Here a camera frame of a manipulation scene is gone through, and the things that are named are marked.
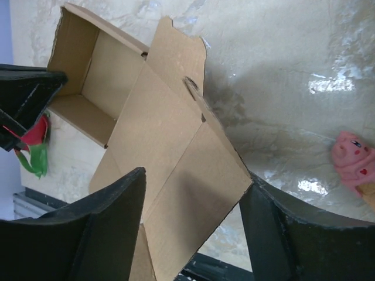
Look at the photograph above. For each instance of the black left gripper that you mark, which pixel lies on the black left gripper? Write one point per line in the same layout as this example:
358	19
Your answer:
25	94

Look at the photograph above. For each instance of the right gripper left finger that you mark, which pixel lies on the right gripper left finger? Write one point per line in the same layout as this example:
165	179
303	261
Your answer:
91	239

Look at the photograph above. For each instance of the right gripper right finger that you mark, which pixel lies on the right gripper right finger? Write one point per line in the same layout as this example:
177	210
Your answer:
289	239

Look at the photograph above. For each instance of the brown cardboard box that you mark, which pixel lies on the brown cardboard box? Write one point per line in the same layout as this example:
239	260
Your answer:
145	105

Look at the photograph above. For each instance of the red dragon fruit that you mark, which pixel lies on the red dragon fruit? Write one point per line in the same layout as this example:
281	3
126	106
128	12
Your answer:
33	157

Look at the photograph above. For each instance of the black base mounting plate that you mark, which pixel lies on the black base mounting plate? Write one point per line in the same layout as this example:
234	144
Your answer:
201	267

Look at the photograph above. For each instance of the pink toy ice cream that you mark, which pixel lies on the pink toy ice cream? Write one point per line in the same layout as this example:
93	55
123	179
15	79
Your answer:
353	160

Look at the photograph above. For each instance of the aluminium frame rail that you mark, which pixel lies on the aluminium frame rail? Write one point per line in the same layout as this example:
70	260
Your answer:
25	207

